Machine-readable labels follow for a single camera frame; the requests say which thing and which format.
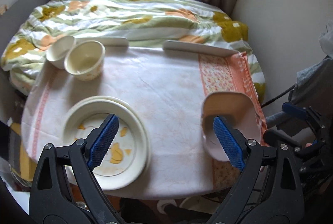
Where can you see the floral green yellow duvet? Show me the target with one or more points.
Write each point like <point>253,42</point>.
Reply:
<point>144,23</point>

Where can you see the white tray table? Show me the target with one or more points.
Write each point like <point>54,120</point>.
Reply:
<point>172,45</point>

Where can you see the pink square bowl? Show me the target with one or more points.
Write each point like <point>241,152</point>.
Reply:
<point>239,111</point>

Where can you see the hanging grey clothes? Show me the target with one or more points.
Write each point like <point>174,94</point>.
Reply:
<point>313,87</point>

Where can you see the cream duck pattern bowl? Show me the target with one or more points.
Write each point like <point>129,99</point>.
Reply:
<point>85,60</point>

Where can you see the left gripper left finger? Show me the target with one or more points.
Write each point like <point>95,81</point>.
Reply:
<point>51,200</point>

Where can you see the white floral tablecloth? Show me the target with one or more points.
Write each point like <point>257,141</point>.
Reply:
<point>166,89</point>

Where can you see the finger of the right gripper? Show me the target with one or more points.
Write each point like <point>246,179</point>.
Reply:
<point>276,139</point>
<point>306,114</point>

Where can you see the duck pattern oval dish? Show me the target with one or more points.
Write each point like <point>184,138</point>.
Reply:
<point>99,140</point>

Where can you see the grey bed headboard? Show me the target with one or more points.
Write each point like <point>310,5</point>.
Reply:
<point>13,18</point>

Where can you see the large white plate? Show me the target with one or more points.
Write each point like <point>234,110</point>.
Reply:
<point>128,155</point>

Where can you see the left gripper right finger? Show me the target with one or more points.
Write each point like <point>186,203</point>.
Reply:
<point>281,198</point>

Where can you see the small white bowl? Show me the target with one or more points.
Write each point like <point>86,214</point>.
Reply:
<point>56,54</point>

